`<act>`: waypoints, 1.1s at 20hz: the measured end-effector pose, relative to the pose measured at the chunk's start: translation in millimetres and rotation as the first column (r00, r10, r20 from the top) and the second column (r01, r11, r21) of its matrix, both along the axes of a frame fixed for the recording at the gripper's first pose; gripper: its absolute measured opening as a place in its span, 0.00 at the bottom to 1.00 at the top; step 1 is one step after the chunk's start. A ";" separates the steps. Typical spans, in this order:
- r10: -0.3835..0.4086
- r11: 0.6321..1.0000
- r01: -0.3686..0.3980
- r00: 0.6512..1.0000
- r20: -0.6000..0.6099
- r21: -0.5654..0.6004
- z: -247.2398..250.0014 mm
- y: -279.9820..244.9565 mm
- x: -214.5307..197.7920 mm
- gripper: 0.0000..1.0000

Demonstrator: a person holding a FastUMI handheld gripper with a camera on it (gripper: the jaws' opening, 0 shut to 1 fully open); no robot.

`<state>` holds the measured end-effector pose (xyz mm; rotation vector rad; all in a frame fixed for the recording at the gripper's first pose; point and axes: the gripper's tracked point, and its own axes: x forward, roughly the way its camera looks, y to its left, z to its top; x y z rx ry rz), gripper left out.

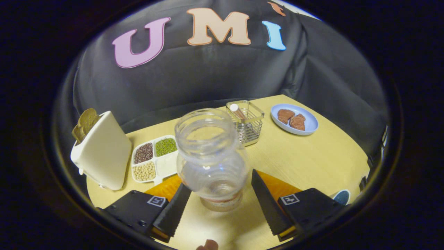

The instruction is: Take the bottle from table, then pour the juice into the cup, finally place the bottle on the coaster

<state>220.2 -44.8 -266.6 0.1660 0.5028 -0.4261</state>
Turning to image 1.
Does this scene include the pale soybeans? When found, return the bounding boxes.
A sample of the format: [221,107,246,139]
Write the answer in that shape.
[133,161,156,182]

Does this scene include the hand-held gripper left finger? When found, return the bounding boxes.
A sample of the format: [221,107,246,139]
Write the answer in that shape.
[97,175,192,243]

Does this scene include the white divided tray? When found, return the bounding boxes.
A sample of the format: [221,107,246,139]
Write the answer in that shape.
[131,135,179,184]

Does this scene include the dark brown seeds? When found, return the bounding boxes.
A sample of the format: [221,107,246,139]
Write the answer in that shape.
[134,142,154,164]

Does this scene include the white capped tube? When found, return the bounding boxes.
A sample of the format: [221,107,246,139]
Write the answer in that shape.
[230,103,247,122]

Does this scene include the blue round coaster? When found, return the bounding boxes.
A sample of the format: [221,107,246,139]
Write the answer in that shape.
[332,189,351,206]

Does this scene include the brown toast slice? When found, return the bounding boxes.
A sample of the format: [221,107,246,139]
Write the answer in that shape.
[72,125,86,144]
[78,108,101,136]

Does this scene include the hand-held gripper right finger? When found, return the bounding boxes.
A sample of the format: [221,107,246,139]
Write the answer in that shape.
[251,169,347,242]

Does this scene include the black backdrop cloth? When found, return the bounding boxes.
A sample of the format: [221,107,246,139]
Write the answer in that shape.
[55,0,389,160]

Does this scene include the wooden table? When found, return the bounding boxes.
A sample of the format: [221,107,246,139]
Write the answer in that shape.
[86,94,371,250]

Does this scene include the green mung beans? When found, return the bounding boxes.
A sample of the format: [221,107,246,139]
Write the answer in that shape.
[155,138,177,157]

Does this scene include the clear plastic juice bottle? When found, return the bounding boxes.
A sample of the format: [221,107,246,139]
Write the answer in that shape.
[174,108,249,212]

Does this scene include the light blue plate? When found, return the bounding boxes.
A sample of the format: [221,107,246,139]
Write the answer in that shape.
[271,104,319,135]

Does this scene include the white toaster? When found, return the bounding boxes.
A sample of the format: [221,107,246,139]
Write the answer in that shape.
[70,111,133,191]

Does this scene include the metal wire basket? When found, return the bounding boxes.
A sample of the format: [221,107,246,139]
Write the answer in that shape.
[226,100,265,146]

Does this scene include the brown meat piece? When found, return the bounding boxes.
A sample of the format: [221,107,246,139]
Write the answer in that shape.
[277,109,295,125]
[290,114,306,131]

